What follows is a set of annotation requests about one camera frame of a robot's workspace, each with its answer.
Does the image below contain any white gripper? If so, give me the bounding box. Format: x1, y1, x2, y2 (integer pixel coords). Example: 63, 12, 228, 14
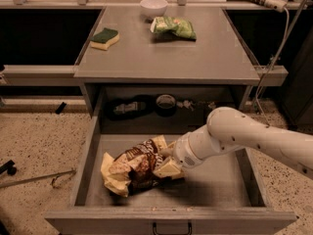
153, 132, 209, 179

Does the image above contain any brown chip bag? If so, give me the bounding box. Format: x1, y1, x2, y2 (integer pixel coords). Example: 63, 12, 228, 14
101, 135, 167, 197

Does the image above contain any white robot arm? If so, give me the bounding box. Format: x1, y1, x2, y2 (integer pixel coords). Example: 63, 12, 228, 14
162, 107, 313, 179

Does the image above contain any grey open drawer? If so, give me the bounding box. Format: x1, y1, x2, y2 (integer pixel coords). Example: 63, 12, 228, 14
45, 117, 296, 235

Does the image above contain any grey cabinet counter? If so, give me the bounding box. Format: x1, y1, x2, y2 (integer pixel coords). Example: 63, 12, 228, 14
73, 5, 261, 118

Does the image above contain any green chip bag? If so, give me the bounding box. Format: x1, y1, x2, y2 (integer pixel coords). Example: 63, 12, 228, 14
150, 16, 197, 40

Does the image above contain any black tape roll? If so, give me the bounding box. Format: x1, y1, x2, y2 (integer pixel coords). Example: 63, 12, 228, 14
156, 94, 176, 117

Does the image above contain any metal rod with hook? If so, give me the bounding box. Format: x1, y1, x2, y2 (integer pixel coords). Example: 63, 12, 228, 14
0, 169, 76, 189

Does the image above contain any small black block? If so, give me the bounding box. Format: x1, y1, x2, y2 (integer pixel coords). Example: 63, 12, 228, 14
55, 102, 67, 115

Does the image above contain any green yellow sponge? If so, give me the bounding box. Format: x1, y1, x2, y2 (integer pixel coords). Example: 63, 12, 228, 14
90, 27, 119, 51

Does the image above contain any white bowl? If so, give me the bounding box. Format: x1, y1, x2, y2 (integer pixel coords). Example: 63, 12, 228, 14
140, 0, 168, 18

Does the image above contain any black caster wheel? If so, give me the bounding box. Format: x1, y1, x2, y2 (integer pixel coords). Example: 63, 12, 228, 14
0, 160, 17, 175

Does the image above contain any black drawer handle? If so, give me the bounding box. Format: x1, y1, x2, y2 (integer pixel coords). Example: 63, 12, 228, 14
152, 222, 193, 235

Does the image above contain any white cable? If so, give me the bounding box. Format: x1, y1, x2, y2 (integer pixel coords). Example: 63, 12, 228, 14
252, 7, 313, 125

